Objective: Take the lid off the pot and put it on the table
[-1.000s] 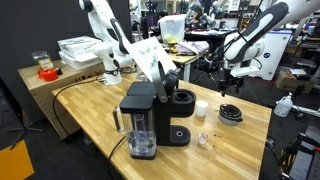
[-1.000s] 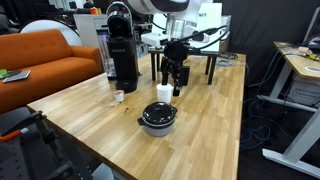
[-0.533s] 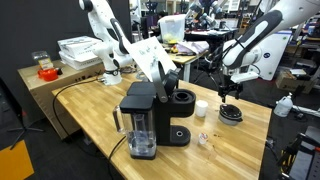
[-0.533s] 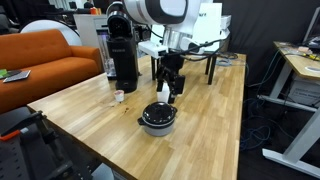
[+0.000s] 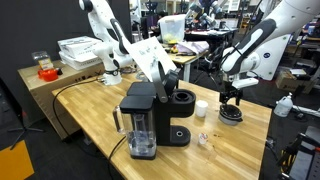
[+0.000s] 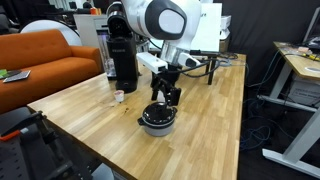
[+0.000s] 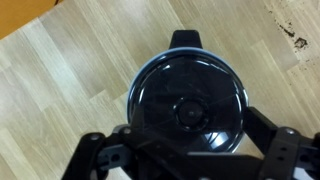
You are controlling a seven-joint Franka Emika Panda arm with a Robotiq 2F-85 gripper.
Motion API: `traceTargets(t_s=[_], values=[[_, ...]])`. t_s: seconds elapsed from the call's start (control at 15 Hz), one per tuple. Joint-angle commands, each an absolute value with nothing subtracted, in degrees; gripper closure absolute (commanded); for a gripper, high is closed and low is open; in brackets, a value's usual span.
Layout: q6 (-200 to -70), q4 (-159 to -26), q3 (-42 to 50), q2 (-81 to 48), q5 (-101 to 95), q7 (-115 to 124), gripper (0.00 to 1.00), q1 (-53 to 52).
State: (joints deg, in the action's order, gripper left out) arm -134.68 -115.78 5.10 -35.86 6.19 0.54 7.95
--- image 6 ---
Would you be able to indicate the clear water tank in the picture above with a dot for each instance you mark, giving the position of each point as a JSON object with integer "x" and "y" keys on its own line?
{"x": 108, "y": 63}

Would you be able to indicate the grey tablet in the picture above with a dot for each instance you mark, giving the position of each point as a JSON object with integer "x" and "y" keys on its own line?
{"x": 16, "y": 76}

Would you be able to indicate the white cabinet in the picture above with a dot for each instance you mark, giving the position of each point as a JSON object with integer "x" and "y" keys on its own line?
{"x": 88, "y": 31}

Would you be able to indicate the dark monitor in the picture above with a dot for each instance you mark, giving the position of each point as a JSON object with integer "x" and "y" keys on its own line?
{"x": 313, "y": 30}

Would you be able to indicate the green booklet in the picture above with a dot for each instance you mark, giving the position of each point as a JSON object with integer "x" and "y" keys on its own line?
{"x": 3, "y": 73}

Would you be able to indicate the white round furniture piece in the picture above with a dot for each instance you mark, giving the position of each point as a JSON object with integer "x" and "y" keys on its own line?
{"x": 50, "y": 28}

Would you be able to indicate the white coffee pod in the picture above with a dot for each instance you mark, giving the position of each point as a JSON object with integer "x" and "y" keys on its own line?
{"x": 119, "y": 96}

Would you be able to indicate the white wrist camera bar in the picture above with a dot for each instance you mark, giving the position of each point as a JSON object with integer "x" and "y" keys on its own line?
{"x": 151, "y": 62}

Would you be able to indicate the black coffee machine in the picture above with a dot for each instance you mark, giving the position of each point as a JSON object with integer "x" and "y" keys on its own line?
{"x": 123, "y": 60}

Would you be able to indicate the tan cardboard cabinet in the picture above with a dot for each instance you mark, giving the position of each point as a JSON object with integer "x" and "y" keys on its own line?
{"x": 224, "y": 45}

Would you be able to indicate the grey pot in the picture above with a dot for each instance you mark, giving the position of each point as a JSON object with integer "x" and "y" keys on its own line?
{"x": 158, "y": 131}

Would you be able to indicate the orange sofa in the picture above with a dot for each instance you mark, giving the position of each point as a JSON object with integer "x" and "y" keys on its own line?
{"x": 40, "y": 63}

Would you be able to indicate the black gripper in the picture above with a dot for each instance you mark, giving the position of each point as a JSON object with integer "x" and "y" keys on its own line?
{"x": 168, "y": 79}

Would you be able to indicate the wooden desk white legs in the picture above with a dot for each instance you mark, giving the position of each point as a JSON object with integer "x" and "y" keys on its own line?
{"x": 296, "y": 66}

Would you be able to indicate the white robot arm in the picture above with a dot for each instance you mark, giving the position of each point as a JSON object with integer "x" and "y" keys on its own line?
{"x": 140, "y": 16}

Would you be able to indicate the white box under desk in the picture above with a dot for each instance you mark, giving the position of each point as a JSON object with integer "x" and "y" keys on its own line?
{"x": 305, "y": 91}

